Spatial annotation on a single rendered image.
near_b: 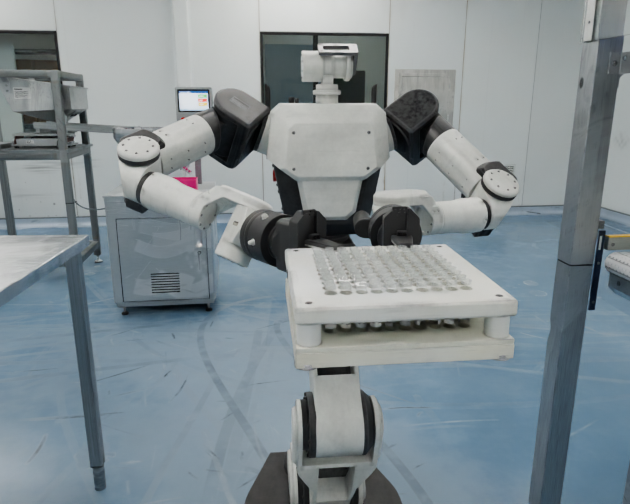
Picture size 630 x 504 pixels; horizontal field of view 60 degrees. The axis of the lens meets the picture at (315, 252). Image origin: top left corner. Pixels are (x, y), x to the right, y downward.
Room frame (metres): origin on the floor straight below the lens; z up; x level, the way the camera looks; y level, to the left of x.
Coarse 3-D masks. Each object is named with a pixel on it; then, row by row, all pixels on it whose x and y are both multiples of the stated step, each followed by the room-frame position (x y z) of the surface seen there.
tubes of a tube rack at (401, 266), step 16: (336, 256) 0.71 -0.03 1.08; (352, 256) 0.73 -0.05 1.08; (368, 256) 0.71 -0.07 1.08; (384, 256) 0.71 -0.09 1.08; (400, 256) 0.71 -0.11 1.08; (416, 256) 0.71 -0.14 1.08; (336, 272) 0.64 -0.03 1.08; (352, 272) 0.64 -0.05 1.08; (368, 272) 0.63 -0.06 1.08; (384, 272) 0.64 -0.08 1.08; (400, 272) 0.64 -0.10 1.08; (416, 272) 0.64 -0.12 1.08; (432, 272) 0.64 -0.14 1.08
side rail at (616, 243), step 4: (608, 240) 1.25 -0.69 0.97; (612, 240) 1.25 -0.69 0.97; (616, 240) 1.25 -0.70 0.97; (620, 240) 1.25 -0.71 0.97; (624, 240) 1.25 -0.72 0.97; (628, 240) 1.25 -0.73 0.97; (604, 244) 1.26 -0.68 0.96; (608, 244) 1.25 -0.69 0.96; (612, 244) 1.25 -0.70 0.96; (616, 244) 1.25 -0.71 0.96; (620, 244) 1.25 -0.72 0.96; (624, 244) 1.25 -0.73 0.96; (628, 244) 1.25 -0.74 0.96; (604, 248) 1.26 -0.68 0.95; (608, 248) 1.25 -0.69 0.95; (612, 248) 1.25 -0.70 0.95; (616, 248) 1.25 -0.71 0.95; (620, 248) 1.25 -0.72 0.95; (624, 248) 1.25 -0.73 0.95; (628, 248) 1.25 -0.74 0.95
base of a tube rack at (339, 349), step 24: (288, 288) 0.74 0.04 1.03; (288, 312) 0.69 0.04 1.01; (336, 336) 0.57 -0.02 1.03; (360, 336) 0.57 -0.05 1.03; (384, 336) 0.57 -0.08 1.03; (408, 336) 0.57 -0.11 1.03; (432, 336) 0.57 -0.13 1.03; (456, 336) 0.57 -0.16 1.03; (480, 336) 0.57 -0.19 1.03; (312, 360) 0.54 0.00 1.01; (336, 360) 0.55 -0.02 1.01; (360, 360) 0.55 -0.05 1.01; (384, 360) 0.55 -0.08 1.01; (408, 360) 0.55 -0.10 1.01; (432, 360) 0.56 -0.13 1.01; (456, 360) 0.56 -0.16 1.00
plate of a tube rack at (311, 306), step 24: (288, 264) 0.70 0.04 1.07; (312, 264) 0.70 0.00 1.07; (456, 264) 0.70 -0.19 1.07; (312, 288) 0.60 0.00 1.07; (336, 288) 0.60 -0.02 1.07; (384, 288) 0.60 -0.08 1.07; (480, 288) 0.60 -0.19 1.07; (312, 312) 0.54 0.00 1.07; (336, 312) 0.54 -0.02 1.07; (360, 312) 0.55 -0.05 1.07; (384, 312) 0.55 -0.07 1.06; (408, 312) 0.55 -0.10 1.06; (432, 312) 0.55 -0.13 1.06; (456, 312) 0.56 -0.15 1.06; (480, 312) 0.56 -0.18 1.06; (504, 312) 0.56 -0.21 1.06
